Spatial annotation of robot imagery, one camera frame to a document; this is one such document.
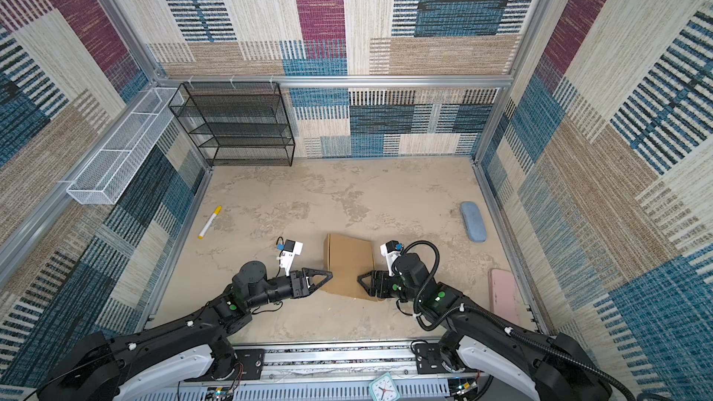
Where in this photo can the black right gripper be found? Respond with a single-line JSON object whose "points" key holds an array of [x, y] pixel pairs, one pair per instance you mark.
{"points": [[377, 278]]}

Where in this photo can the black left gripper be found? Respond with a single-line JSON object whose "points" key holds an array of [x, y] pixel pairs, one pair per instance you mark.
{"points": [[298, 280]]}

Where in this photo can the brown cardboard box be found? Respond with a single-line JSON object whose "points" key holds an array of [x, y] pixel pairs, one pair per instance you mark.
{"points": [[347, 258]]}

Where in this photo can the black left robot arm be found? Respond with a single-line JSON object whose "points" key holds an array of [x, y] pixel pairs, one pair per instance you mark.
{"points": [[193, 347]]}

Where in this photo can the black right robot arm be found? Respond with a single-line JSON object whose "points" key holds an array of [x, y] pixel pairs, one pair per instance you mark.
{"points": [[539, 366]]}

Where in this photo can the small teal alarm clock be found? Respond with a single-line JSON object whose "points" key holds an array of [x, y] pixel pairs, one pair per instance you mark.
{"points": [[384, 388]]}

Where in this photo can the yellow-capped white marker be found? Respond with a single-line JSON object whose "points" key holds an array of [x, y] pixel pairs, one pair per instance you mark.
{"points": [[209, 222]]}

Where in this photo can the blue-grey glasses case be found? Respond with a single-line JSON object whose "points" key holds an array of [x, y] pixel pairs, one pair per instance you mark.
{"points": [[473, 222]]}

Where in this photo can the pink flat case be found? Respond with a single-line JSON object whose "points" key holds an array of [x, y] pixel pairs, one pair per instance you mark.
{"points": [[503, 295]]}

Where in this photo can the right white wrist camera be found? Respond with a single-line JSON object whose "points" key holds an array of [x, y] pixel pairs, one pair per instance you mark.
{"points": [[390, 251]]}

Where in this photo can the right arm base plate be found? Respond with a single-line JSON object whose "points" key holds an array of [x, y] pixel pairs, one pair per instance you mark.
{"points": [[428, 358]]}

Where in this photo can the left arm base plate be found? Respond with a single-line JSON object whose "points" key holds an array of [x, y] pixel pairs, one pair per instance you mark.
{"points": [[248, 365]]}

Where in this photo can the black wire shelf rack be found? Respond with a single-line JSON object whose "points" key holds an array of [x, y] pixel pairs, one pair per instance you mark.
{"points": [[236, 124]]}

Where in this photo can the white wire mesh basket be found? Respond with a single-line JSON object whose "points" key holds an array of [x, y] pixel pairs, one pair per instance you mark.
{"points": [[109, 172]]}

